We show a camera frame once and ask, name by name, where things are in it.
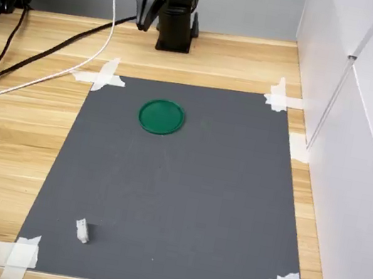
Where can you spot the small white plastic terminal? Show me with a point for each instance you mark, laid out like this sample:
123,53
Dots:
82,230

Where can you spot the round green lid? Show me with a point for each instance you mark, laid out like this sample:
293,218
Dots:
161,117

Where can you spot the dark grey mat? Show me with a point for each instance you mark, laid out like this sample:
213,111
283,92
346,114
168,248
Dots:
176,195

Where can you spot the white tape patch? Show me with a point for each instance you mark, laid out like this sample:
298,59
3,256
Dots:
297,147

